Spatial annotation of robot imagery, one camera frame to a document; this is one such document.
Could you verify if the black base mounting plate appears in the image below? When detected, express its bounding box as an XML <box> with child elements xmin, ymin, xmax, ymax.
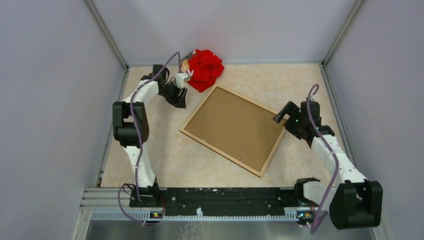
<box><xmin>129</xmin><ymin>187</ymin><xmax>318</xmax><ymax>217</ymax></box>

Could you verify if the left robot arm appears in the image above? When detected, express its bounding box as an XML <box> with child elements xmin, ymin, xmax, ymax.
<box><xmin>112</xmin><ymin>64</ymin><xmax>191</xmax><ymax>207</ymax></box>

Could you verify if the left controller board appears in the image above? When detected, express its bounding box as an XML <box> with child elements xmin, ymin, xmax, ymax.
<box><xmin>149</xmin><ymin>211</ymin><xmax>164</xmax><ymax>219</ymax></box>

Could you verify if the aluminium rail front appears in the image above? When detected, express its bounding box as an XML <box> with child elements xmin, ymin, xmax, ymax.
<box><xmin>81</xmin><ymin>184</ymin><xmax>322</xmax><ymax>225</ymax></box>

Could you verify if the brown backing board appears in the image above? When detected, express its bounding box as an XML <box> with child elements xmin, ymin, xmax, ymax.
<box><xmin>183</xmin><ymin>87</ymin><xmax>285</xmax><ymax>174</ymax></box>

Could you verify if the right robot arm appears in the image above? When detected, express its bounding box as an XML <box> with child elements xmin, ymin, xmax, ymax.
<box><xmin>273</xmin><ymin>101</ymin><xmax>383</xmax><ymax>230</ymax></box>

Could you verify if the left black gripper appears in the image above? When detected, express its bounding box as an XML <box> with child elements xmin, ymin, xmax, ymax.
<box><xmin>158</xmin><ymin>80</ymin><xmax>188</xmax><ymax>109</ymax></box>

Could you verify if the controller board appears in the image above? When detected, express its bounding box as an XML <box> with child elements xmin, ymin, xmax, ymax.
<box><xmin>149</xmin><ymin>211</ymin><xmax>164</xmax><ymax>219</ymax></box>
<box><xmin>296</xmin><ymin>211</ymin><xmax>315</xmax><ymax>222</ymax></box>

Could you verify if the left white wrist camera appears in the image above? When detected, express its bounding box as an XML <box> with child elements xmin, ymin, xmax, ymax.
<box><xmin>175</xmin><ymin>72</ymin><xmax>191</xmax><ymax>89</ymax></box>

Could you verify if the right controller board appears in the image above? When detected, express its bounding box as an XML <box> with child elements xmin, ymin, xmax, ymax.
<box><xmin>296</xmin><ymin>211</ymin><xmax>315</xmax><ymax>222</ymax></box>

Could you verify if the red crumpled cloth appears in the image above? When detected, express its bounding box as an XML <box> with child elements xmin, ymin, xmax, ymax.
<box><xmin>181</xmin><ymin>49</ymin><xmax>225</xmax><ymax>93</ymax></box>

